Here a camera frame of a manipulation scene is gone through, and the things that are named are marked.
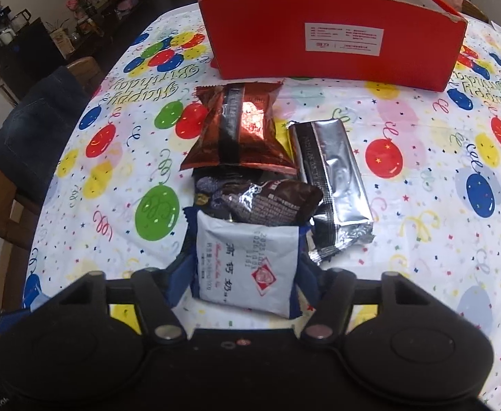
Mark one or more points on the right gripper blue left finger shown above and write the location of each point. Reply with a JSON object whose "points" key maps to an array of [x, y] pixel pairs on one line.
{"points": [[157, 292]]}

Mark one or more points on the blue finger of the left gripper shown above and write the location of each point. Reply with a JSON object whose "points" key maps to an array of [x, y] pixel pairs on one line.
{"points": [[10, 319]]}

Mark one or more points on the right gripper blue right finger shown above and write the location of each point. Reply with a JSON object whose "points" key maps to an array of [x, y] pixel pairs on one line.
{"points": [[330, 293]]}

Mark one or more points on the white blue milk packet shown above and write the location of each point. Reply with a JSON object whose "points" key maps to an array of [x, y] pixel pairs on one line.
{"points": [[244, 265]]}

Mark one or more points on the silver foil snack bag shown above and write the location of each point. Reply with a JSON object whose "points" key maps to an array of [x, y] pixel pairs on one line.
{"points": [[325, 159]]}

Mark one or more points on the dark brown chocolate packet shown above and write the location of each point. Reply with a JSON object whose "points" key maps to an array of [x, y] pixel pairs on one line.
{"points": [[273, 203]]}

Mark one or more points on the black gold snack packet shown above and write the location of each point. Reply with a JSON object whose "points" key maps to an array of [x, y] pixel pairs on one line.
{"points": [[208, 185]]}

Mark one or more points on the brown foil snack bag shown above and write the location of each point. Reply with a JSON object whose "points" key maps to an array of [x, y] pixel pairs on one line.
{"points": [[239, 129]]}

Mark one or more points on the wooden chair with jeans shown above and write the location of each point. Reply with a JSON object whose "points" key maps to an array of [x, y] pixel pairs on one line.
{"points": [[20, 234]]}

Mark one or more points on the balloon birthday tablecloth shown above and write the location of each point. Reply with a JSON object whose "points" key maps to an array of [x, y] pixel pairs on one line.
{"points": [[430, 163]]}

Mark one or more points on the blue denim jeans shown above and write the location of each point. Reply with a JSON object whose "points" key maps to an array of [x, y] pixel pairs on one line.
{"points": [[33, 136]]}

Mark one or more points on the red cardboard box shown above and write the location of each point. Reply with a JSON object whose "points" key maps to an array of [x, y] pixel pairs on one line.
{"points": [[412, 43]]}

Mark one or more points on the black side cabinet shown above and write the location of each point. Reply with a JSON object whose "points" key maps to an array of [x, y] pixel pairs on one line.
{"points": [[30, 57]]}

